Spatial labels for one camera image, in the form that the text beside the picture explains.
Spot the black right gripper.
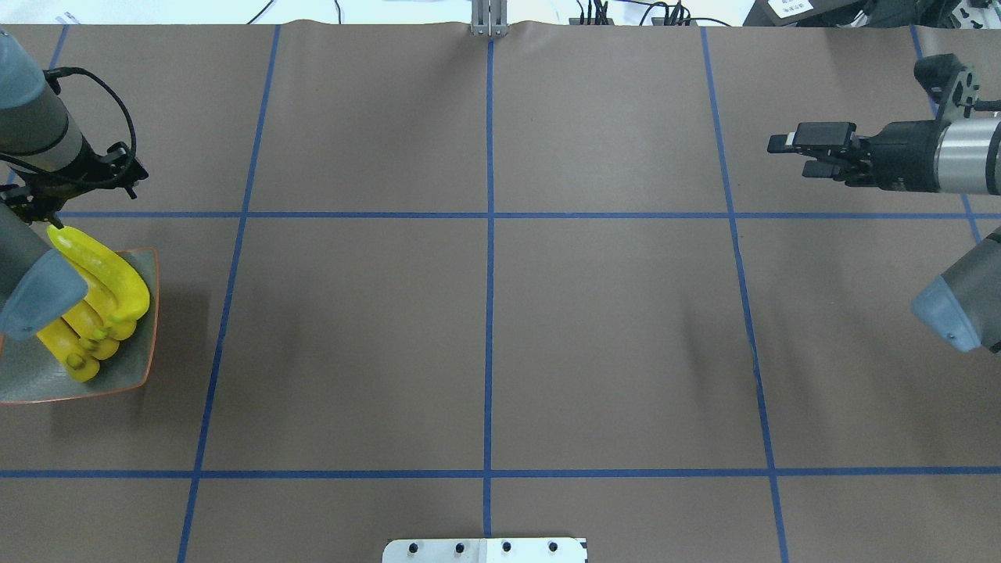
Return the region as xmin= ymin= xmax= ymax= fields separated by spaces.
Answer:
xmin=766 ymin=120 xmax=940 ymax=193

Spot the aluminium frame post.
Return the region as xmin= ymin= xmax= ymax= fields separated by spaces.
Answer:
xmin=469 ymin=0 xmax=510 ymax=39

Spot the yellow banana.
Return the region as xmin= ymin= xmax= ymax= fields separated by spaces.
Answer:
xmin=62 ymin=300 xmax=120 ymax=360
xmin=46 ymin=225 xmax=151 ymax=325
xmin=36 ymin=318 xmax=100 ymax=382
xmin=84 ymin=288 xmax=137 ymax=341

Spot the blue square plate orange rim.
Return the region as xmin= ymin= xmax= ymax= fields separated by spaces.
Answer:
xmin=1 ymin=247 xmax=160 ymax=405

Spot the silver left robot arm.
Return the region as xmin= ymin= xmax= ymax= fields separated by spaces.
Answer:
xmin=1 ymin=31 xmax=148 ymax=341

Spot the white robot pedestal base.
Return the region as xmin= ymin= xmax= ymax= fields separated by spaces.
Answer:
xmin=380 ymin=537 xmax=589 ymax=562

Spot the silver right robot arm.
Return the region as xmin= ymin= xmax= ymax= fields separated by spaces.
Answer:
xmin=766 ymin=118 xmax=1000 ymax=355

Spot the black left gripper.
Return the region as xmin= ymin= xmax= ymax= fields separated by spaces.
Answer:
xmin=2 ymin=142 xmax=149 ymax=224

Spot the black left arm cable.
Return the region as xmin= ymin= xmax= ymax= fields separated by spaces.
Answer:
xmin=0 ymin=67 xmax=138 ymax=192

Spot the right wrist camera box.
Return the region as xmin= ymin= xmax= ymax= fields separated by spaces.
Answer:
xmin=913 ymin=53 xmax=1000 ymax=124

